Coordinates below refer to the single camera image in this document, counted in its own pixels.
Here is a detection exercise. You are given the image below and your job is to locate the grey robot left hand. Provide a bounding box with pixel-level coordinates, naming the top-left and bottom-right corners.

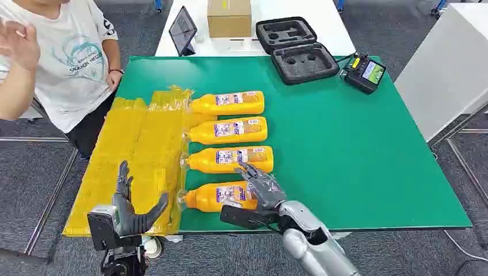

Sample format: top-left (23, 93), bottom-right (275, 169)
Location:
top-left (112, 160), bottom-right (170, 236)

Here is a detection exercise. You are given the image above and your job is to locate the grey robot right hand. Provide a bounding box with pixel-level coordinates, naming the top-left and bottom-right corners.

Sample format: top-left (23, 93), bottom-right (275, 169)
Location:
top-left (234, 161), bottom-right (287, 212)

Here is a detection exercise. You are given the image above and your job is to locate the orange detergent bottle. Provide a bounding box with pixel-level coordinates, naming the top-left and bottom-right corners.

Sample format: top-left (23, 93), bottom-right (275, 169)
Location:
top-left (186, 116), bottom-right (268, 146)
top-left (188, 90), bottom-right (265, 117)
top-left (177, 181), bottom-right (260, 213)
top-left (180, 146), bottom-right (275, 175)

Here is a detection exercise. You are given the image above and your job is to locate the person's shoe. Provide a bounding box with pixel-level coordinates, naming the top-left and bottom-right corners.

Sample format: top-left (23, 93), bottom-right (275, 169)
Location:
top-left (142, 236), bottom-right (164, 259)

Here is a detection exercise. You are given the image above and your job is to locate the yellow plastic sheet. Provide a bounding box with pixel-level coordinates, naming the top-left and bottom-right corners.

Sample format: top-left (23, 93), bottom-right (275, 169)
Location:
top-left (62, 85), bottom-right (218, 237)

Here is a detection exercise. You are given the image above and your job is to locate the green table mat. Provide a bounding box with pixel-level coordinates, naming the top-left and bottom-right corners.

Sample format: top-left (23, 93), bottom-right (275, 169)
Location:
top-left (114, 56), bottom-right (472, 233)

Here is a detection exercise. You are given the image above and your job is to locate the black foam-lined case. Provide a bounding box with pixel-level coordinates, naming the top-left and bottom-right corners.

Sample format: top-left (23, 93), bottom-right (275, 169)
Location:
top-left (255, 16), bottom-right (341, 86)

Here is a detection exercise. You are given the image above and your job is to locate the black remote controller with screen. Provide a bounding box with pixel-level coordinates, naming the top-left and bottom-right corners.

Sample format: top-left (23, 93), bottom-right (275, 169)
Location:
top-left (340, 53), bottom-right (387, 95)

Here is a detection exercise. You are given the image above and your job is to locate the brown cardboard box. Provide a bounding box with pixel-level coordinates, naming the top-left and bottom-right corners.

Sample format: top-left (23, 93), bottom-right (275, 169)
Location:
top-left (207, 0), bottom-right (253, 39)

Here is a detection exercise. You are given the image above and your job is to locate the person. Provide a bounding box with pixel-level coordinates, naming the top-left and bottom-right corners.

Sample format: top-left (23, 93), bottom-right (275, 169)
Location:
top-left (0, 0), bottom-right (125, 159)

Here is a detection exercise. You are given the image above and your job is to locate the black tablet on stand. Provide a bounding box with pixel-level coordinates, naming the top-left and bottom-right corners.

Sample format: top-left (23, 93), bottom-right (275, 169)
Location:
top-left (169, 5), bottom-right (198, 58)

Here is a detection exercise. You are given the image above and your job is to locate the person's right hand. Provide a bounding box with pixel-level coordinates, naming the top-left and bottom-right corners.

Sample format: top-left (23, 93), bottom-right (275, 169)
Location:
top-left (0, 21), bottom-right (41, 72)

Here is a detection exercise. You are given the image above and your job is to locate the white side table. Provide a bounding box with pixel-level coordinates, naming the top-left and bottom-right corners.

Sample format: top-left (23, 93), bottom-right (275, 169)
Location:
top-left (394, 3), bottom-right (488, 143)

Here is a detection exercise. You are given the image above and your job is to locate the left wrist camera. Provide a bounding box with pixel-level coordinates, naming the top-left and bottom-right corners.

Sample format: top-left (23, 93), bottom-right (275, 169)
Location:
top-left (86, 205), bottom-right (120, 252)

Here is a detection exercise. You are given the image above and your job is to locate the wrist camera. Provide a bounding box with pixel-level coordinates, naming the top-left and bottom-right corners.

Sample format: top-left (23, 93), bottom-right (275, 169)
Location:
top-left (86, 205), bottom-right (120, 252)
top-left (220, 205), bottom-right (280, 231)

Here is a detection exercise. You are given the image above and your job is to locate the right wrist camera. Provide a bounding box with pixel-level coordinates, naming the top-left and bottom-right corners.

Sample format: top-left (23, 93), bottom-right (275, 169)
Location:
top-left (220, 205), bottom-right (280, 231)

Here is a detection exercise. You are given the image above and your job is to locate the metal chair frame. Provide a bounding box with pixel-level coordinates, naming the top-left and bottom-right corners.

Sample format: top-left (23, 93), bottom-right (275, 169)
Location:
top-left (0, 97), bottom-right (79, 256)

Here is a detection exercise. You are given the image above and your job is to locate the black controller cable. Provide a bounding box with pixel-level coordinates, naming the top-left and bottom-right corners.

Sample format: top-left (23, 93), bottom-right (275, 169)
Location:
top-left (334, 52), bottom-right (358, 64)

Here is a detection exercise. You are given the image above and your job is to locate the white floor cable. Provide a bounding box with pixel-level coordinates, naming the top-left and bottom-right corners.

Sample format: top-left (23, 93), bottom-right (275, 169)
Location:
top-left (443, 230), bottom-right (488, 263)

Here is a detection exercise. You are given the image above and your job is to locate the black floor cable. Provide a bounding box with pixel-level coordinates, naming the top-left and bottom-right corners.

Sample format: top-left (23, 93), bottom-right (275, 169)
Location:
top-left (455, 258), bottom-right (488, 276)

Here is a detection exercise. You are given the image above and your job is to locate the metal table frame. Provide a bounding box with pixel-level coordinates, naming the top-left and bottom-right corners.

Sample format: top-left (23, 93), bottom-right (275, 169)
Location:
top-left (429, 105), bottom-right (488, 208)

